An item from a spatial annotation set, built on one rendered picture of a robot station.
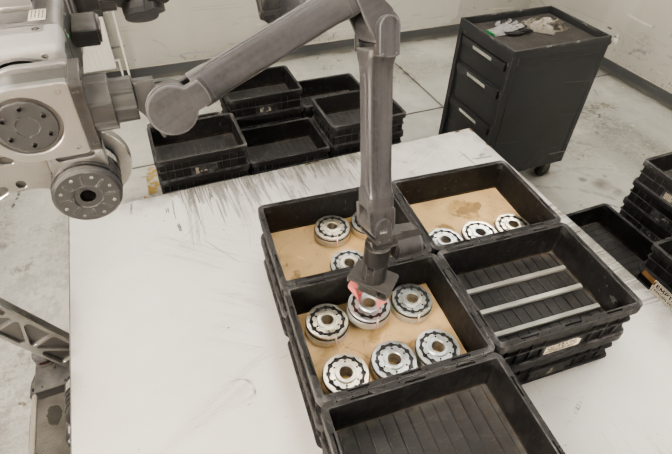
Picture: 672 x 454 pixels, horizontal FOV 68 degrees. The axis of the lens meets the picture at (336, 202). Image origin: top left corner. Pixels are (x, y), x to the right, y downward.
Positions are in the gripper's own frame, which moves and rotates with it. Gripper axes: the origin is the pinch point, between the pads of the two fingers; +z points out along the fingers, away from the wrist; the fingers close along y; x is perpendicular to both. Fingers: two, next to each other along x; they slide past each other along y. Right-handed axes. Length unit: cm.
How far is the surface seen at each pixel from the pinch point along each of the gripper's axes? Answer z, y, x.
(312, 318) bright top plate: 4.3, 10.9, 8.0
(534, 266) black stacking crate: 6, -34, -38
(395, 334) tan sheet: 7.1, -7.9, 0.6
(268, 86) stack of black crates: 42, 121, -143
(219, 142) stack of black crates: 42, 111, -84
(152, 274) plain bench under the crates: 21, 66, 6
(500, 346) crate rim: -3.3, -30.3, -0.2
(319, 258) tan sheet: 7.4, 19.8, -12.4
